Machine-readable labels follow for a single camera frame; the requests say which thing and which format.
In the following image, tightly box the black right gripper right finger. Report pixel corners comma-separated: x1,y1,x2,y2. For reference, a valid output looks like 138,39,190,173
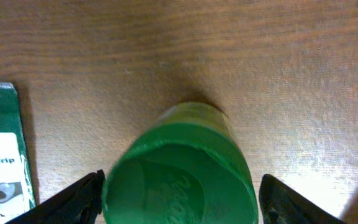
259,174,344,224

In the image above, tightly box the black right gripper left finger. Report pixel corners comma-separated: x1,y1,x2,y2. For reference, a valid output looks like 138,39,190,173
7,170,105,224

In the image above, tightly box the green 3M gloves package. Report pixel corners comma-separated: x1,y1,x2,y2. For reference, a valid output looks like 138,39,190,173
0,82,36,223

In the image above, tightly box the green lid spice jar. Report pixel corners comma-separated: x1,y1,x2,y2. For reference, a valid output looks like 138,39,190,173
102,102,259,224

